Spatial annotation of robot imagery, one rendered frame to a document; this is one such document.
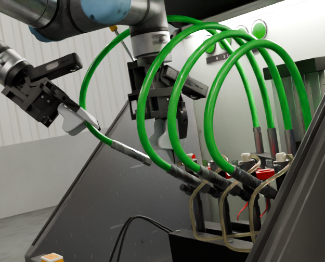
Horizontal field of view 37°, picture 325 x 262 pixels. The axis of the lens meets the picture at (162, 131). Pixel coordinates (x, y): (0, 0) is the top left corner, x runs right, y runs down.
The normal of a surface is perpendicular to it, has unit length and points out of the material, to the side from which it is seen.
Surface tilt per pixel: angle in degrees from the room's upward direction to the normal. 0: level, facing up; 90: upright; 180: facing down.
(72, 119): 76
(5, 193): 90
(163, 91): 90
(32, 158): 90
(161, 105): 90
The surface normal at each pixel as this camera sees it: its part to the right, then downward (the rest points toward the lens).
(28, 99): -0.04, -0.16
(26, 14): 0.37, 0.84
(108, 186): 0.57, -0.04
